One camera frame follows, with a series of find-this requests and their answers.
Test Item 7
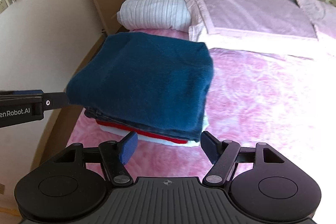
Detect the folded white garment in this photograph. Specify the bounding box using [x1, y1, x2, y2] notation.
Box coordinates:
[95, 119, 200, 147]

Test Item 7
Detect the pink pillow near cushion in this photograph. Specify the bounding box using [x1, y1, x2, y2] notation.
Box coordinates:
[295, 0, 335, 39]

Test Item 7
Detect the folded red garment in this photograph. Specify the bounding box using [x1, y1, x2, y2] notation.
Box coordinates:
[96, 120, 188, 144]

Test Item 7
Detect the pink pillow far side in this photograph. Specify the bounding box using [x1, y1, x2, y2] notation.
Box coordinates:
[117, 0, 316, 38]

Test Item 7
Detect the blue knit sweater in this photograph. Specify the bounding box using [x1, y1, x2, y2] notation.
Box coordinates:
[66, 32, 214, 131]

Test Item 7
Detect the pink floral bed blanket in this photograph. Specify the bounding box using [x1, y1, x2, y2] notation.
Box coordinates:
[67, 28, 336, 180]

